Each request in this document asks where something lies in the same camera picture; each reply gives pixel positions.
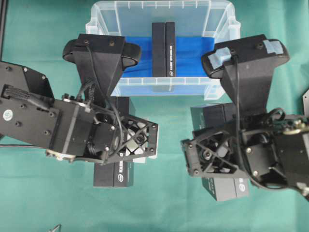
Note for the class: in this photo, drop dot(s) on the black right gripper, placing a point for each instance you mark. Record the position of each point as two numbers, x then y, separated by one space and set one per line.
236 148

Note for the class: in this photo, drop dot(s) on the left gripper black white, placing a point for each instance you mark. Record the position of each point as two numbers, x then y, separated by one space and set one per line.
115 137

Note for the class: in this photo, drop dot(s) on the black camera box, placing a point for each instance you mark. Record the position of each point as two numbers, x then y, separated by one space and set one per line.
211 115
163 50
121 174

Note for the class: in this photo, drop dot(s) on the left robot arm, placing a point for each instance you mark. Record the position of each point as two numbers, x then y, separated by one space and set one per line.
69 129

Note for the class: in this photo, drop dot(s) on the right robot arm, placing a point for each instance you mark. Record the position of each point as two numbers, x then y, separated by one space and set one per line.
291 148

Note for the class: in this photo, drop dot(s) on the clear plastic storage case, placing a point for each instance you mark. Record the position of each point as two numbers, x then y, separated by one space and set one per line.
192 18

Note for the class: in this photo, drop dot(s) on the blue cloth liner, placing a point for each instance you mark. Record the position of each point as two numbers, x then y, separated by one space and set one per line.
186 54

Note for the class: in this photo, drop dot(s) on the green table cloth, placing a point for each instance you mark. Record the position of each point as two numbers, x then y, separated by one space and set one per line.
38 192

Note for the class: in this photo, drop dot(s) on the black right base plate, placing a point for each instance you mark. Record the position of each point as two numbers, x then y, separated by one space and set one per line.
305 98

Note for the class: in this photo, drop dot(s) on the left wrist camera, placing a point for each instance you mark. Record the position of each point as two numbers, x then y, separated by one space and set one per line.
101 59

